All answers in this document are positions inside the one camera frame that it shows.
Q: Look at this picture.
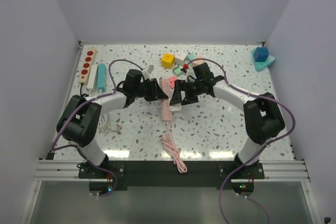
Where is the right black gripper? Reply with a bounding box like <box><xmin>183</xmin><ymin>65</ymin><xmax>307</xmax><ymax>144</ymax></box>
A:
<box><xmin>170</xmin><ymin>79</ymin><xmax>204</xmax><ymax>105</ymax></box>

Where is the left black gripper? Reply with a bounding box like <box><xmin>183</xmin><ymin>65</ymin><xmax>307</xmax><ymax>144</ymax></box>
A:
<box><xmin>133</xmin><ymin>78</ymin><xmax>167</xmax><ymax>102</ymax></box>

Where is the white square plug adapter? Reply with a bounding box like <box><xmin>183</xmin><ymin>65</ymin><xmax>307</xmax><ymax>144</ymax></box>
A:
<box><xmin>169</xmin><ymin>106</ymin><xmax>182</xmax><ymax>112</ymax></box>

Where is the white green cube adapter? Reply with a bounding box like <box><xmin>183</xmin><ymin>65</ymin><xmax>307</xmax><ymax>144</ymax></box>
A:
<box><xmin>173</xmin><ymin>67</ymin><xmax>182</xmax><ymax>77</ymax></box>

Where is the peach starfish cube adapter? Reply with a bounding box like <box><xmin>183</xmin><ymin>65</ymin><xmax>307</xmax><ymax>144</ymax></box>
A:
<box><xmin>191</xmin><ymin>57</ymin><xmax>204</xmax><ymax>68</ymax></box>

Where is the yellow cube plug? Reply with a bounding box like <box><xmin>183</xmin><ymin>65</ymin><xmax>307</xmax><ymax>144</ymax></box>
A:
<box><xmin>161</xmin><ymin>53</ymin><xmax>175</xmax><ymax>69</ymax></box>

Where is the white cartoon cube adapter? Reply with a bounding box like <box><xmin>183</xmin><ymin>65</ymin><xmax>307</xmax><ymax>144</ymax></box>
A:
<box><xmin>174</xmin><ymin>52</ymin><xmax>187</xmax><ymax>66</ymax></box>

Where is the teal cube plug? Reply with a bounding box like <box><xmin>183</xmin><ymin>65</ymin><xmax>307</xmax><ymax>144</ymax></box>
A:
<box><xmin>186</xmin><ymin>53</ymin><xmax>196</xmax><ymax>62</ymax></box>

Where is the teal power strip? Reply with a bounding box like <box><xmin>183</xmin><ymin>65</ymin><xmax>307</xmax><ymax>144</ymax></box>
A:
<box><xmin>97</xmin><ymin>63</ymin><xmax>106</xmax><ymax>92</ymax></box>
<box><xmin>251</xmin><ymin>49</ymin><xmax>276</xmax><ymax>72</ymax></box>

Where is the white cable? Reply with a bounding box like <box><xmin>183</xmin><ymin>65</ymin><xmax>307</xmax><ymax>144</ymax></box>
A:
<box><xmin>89</xmin><ymin>90</ymin><xmax>122</xmax><ymax>133</ymax></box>

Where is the beige red power strip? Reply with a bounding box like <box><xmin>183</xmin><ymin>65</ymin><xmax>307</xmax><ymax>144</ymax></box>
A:
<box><xmin>78</xmin><ymin>47</ymin><xmax>97</xmax><ymax>84</ymax></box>

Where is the dark blue cube adapter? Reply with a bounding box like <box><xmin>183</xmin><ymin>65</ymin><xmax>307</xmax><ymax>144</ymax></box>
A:
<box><xmin>253</xmin><ymin>47</ymin><xmax>269</xmax><ymax>62</ymax></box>

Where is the pink cube adapter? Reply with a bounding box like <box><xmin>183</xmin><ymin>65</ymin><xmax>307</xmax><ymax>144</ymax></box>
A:
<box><xmin>167</xmin><ymin>76</ymin><xmax>177</xmax><ymax>89</ymax></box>

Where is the white pink power strip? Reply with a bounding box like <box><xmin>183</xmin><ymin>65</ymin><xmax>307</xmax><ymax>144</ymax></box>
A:
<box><xmin>160</xmin><ymin>79</ymin><xmax>173</xmax><ymax>121</ymax></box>

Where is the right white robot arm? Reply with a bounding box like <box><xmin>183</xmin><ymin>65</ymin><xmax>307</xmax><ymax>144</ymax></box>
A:
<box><xmin>170</xmin><ymin>77</ymin><xmax>285</xmax><ymax>178</ymax></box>

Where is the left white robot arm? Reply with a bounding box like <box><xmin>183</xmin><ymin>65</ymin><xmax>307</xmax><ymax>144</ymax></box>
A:
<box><xmin>51</xmin><ymin>69</ymin><xmax>168</xmax><ymax>178</ymax></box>

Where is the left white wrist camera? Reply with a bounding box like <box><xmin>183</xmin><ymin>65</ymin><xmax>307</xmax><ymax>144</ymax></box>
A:
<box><xmin>142</xmin><ymin>65</ymin><xmax>154</xmax><ymax>79</ymax></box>

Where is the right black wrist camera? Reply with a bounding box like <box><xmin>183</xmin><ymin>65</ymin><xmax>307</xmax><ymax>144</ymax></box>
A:
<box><xmin>186</xmin><ymin>63</ymin><xmax>214</xmax><ymax>82</ymax></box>

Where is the aluminium front rail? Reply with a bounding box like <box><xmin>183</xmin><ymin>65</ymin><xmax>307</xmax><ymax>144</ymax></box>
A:
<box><xmin>34</xmin><ymin>160</ymin><xmax>310</xmax><ymax>182</ymax></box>

